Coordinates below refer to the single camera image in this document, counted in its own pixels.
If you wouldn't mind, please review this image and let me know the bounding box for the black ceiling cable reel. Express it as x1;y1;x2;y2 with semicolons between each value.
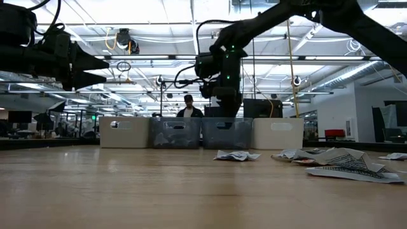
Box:
115;27;141;55

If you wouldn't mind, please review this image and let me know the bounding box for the person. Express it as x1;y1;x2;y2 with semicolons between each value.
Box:
176;94;204;118

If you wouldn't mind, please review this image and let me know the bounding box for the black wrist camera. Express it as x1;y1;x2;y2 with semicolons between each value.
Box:
35;31;77;55
195;53;223;80

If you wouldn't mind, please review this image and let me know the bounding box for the black equipment crate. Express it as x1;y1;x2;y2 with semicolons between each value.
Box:
243;98;284;119

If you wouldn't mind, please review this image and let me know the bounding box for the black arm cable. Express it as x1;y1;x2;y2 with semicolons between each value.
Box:
27;0;66;44
173;18;242;90

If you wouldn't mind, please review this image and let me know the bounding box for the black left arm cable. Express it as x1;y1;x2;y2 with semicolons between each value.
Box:
27;0;66;44

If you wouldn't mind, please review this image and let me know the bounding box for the red tool cart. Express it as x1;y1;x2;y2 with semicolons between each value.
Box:
324;128;347;141

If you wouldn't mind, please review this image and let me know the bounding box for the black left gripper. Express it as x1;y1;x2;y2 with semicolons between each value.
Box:
0;43;110;92

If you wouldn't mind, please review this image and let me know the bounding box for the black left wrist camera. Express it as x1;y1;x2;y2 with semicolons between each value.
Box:
35;31;77;55

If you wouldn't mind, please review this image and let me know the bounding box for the black equipment box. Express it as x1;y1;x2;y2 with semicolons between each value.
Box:
203;105;236;118

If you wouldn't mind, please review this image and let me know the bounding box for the grey plastic bin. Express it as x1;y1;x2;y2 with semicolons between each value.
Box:
200;116;254;149
149;116;203;149

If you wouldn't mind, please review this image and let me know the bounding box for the black softbox lamp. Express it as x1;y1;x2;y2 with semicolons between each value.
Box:
47;100;67;113
33;113;55;131

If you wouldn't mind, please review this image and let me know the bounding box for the long linear ceiling light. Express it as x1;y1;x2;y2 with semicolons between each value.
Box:
95;54;382;61

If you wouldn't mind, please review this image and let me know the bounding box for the white plastic bin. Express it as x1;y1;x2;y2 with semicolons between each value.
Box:
252;117;305;150
99;116;152;149

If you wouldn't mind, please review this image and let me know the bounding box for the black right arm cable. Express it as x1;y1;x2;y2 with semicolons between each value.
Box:
173;18;242;90

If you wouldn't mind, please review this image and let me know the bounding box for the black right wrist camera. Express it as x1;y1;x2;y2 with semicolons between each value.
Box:
195;53;223;80

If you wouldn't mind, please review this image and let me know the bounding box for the black hanging cable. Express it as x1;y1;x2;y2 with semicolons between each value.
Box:
251;37;256;99

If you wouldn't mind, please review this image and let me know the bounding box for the yellow hanging cable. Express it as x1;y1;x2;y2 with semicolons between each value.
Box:
285;19;300;118

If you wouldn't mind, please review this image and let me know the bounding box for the white packet with blue print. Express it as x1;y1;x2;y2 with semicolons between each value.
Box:
378;152;407;160

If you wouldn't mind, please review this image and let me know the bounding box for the black computer monitor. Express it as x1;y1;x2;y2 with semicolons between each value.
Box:
8;110;32;124

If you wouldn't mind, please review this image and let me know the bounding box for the coiled black cable ring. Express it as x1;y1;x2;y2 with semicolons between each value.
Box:
116;60;132;73

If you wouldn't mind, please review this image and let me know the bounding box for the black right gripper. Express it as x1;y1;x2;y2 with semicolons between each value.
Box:
200;50;248;118

